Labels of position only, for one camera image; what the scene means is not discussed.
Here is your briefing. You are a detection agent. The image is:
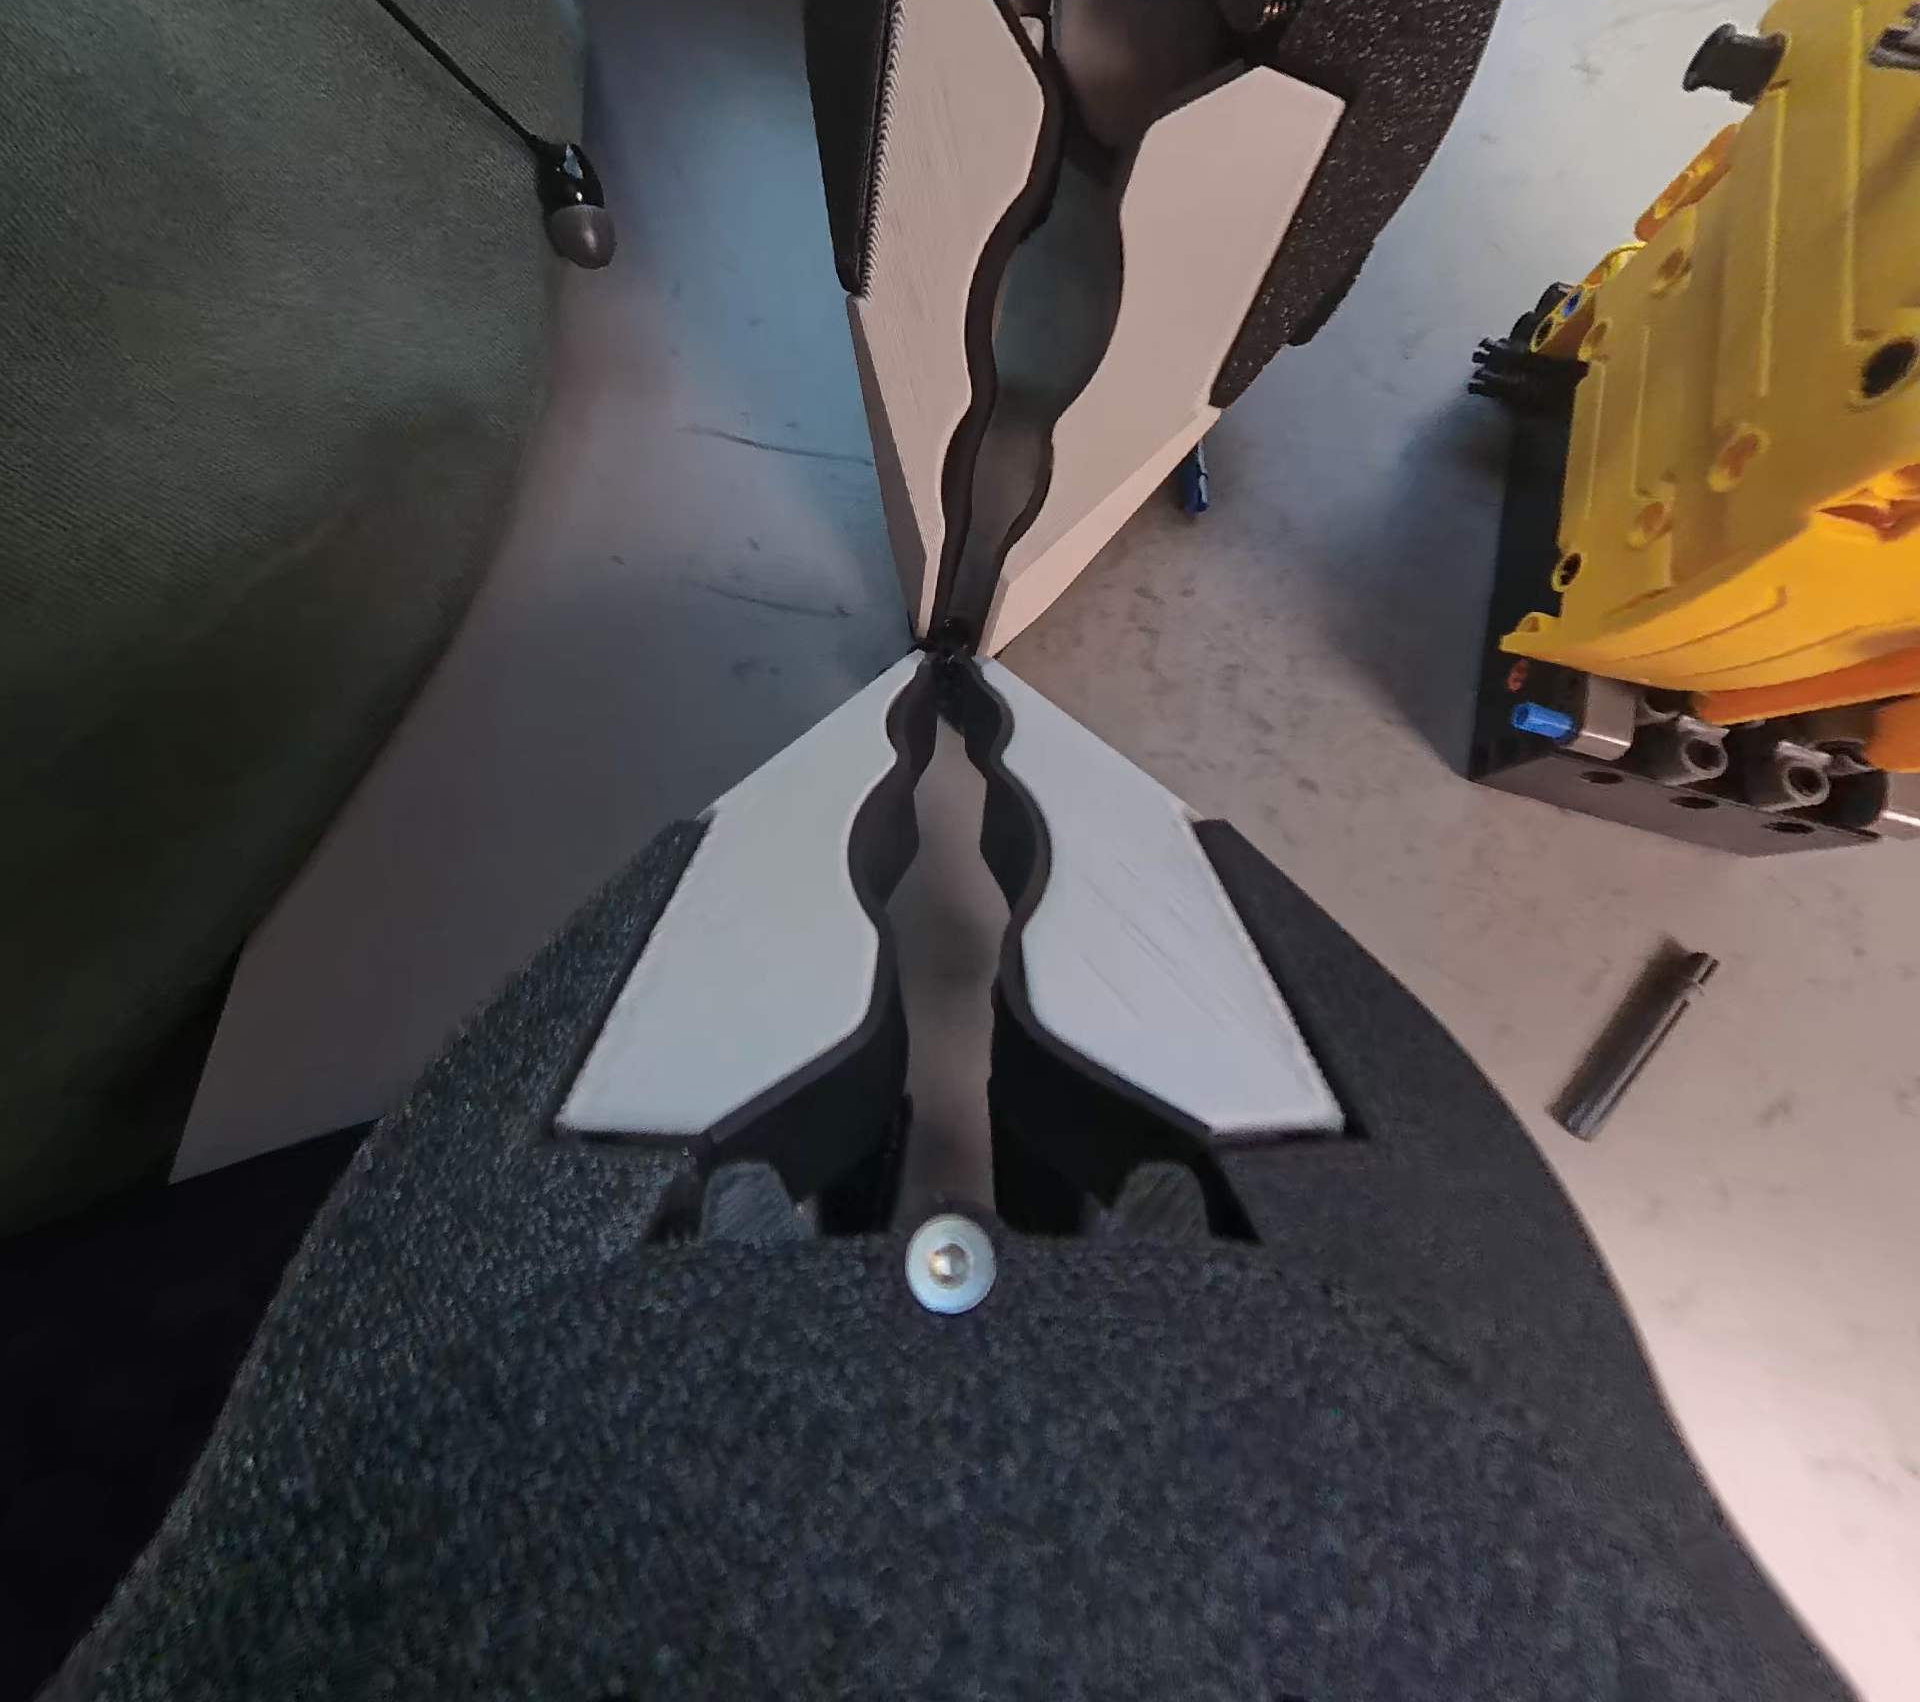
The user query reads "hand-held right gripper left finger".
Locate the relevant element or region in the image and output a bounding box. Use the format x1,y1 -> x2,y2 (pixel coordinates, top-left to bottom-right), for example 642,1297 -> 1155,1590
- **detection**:
555,656 -> 944,1237

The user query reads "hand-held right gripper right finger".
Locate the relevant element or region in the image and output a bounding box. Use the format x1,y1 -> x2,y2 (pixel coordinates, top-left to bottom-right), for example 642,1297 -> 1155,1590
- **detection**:
961,656 -> 1349,1237

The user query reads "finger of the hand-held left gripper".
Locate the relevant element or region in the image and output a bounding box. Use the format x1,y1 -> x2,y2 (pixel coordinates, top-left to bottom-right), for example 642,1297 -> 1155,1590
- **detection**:
848,0 -> 1063,634
978,61 -> 1349,660

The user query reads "yellow lego robot model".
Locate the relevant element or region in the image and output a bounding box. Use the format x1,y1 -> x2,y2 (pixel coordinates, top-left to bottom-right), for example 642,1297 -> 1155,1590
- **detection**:
1471,0 -> 1920,860

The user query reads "short black lego axle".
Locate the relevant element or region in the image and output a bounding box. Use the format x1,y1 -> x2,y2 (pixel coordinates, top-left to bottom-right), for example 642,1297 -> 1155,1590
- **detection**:
1552,943 -> 1723,1142

